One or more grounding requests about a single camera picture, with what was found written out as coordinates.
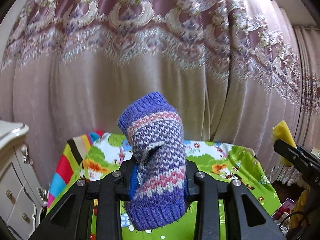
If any yellow sponge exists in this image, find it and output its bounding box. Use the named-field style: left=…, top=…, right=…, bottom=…
left=273, top=120, right=298, bottom=167

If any purple knitted sock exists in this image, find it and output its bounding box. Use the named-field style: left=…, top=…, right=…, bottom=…
left=118, top=92, right=187, bottom=231

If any cartoon print green cloth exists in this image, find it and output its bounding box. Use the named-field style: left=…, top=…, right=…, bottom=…
left=48, top=131, right=280, bottom=239

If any purple white storage box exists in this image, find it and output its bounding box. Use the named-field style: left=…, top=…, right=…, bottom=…
left=271, top=198, right=296, bottom=228

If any white dresser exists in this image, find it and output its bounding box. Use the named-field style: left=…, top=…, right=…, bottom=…
left=1, top=120, right=47, bottom=239

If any beige pink curtain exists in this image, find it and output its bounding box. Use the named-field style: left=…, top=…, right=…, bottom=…
left=1, top=0, right=319, bottom=186

